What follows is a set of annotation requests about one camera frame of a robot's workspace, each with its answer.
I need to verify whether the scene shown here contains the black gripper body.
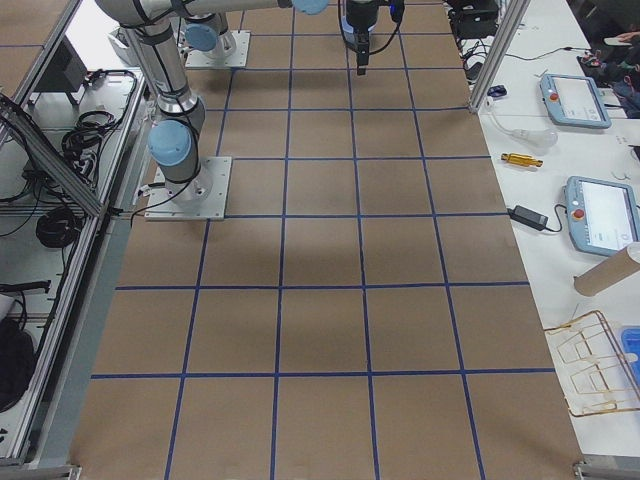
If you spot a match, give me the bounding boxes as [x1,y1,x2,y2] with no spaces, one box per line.
[338,0,404,51]

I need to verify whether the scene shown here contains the teach pendant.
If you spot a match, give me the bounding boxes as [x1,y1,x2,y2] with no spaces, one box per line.
[564,176,639,256]
[539,74,611,130]

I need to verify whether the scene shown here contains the cardboard tube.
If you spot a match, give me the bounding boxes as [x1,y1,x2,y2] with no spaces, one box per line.
[573,242,639,297]

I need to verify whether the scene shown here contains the lower teach pendant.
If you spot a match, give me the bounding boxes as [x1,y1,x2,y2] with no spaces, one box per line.
[564,176,639,256]

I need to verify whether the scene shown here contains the aluminium side frame rail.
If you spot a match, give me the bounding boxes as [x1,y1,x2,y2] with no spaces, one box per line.
[1,69,145,465]

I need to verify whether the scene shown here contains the black cable bundle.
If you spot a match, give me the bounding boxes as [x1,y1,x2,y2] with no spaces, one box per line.
[60,110,117,187]

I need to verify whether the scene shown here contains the brown paper table mat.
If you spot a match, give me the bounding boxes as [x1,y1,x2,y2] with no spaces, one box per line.
[70,1,580,479]

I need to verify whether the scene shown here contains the black power adapter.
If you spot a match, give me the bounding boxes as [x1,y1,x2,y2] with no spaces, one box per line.
[507,205,548,231]

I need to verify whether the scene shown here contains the blue plastic container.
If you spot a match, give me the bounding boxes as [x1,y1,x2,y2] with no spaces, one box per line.
[615,325,639,386]

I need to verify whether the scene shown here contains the brass cylinder fitting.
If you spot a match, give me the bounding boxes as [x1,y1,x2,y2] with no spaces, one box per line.
[501,153,543,168]

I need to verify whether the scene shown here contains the aluminium frame post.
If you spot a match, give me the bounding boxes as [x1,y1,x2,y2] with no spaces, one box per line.
[468,0,530,113]

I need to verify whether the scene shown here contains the upper teach pendant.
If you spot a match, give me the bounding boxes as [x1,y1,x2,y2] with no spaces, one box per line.
[539,74,611,130]

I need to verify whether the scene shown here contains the gold wire rack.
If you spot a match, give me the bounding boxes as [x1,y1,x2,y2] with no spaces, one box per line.
[544,310,639,418]

